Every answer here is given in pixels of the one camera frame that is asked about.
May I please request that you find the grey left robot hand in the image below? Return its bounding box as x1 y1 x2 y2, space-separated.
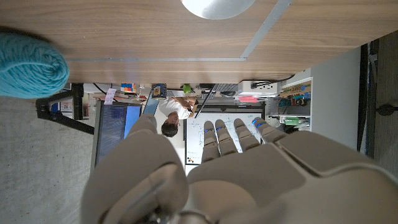
80 113 398 224

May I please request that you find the silver jar lid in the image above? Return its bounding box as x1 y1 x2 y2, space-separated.
180 0 256 21

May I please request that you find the teal yarn skein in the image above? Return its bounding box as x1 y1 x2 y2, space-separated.
0 30 70 100

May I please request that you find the green package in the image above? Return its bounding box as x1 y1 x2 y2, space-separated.
284 116 307 126

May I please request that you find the whiteboard with writing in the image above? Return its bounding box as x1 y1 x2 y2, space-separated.
185 111 265 166

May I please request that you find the pink flat item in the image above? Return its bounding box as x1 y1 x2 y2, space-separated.
238 95 259 104

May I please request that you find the white power strip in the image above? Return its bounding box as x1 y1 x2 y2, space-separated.
238 80 279 96

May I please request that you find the cardboard box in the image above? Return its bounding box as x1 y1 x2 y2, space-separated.
279 81 312 99

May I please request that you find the person in white t-shirt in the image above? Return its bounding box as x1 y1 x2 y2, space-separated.
157 95 200 138

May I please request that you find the small printed box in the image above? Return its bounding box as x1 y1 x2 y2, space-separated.
151 83 168 100

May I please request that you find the computer monitor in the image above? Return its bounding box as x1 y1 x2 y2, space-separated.
90 100 143 174

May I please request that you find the colourful puzzle cube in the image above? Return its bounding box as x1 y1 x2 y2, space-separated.
120 82 137 93

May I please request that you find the pink paper note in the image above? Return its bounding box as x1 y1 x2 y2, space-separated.
104 88 117 106

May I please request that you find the black power strip cable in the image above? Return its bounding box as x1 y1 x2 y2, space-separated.
251 74 296 90

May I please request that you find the black door handle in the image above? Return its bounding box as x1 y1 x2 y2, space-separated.
375 103 398 117

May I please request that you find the black monitor cable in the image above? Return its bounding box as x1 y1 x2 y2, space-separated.
93 83 108 96

